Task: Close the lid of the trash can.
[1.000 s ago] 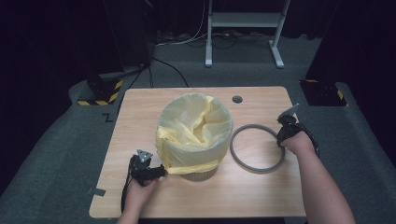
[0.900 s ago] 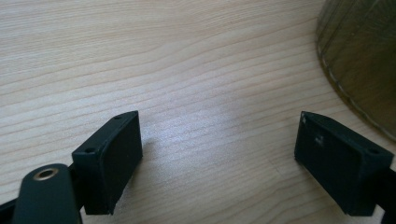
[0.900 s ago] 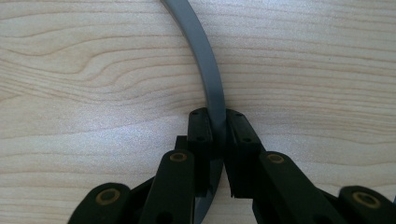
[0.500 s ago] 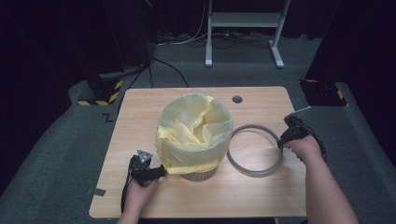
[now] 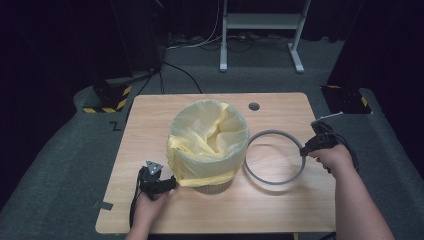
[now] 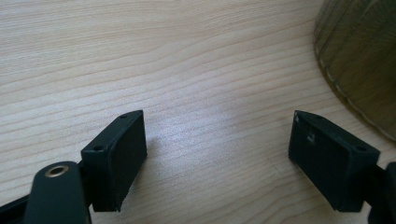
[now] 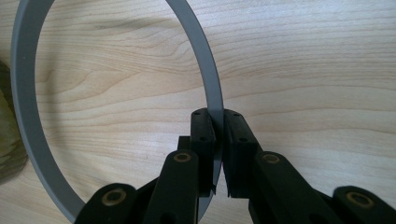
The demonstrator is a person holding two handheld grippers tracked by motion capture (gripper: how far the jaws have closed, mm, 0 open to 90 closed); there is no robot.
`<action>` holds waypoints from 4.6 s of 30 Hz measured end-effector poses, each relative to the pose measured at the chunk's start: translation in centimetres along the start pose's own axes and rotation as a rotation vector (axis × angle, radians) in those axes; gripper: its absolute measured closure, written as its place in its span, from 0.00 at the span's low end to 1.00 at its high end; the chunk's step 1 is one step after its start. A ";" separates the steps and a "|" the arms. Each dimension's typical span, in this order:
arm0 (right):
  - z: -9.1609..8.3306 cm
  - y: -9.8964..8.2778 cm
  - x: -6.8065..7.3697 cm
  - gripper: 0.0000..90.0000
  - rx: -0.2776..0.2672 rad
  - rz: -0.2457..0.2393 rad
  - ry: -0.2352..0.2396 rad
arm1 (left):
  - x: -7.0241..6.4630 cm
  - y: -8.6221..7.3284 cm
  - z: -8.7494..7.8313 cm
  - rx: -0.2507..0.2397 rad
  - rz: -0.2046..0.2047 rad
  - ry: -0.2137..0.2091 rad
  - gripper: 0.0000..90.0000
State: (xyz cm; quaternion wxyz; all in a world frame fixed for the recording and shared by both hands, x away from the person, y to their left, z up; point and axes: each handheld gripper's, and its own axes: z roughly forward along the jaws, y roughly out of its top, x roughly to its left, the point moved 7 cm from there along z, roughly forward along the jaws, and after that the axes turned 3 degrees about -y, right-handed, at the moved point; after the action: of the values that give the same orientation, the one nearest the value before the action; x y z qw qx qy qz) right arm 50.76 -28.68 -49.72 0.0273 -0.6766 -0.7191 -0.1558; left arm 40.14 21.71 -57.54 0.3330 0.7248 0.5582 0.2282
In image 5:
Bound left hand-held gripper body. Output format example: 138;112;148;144
137;160;168;201

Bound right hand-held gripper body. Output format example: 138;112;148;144
310;112;345;153

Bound translucent brown ribbed trash bin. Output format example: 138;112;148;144
192;179;235;196

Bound grey plastic bin ring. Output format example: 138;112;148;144
243;129;307;187

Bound yellow plastic trash bag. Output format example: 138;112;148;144
165;98;251;188

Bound person's right hand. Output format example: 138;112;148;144
307;143;355;176

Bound black floor base yellow marks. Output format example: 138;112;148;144
320;84;373;115

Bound grey tape piece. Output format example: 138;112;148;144
92;200;115;211

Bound black stand with striped base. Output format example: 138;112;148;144
82;0;165;114

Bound white metal stand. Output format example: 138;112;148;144
218;0;312;74

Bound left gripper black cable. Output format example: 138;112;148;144
128;168;145;230

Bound black floor cable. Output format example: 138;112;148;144
162;61;204;95

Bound white floor cable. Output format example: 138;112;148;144
165;0;224;51

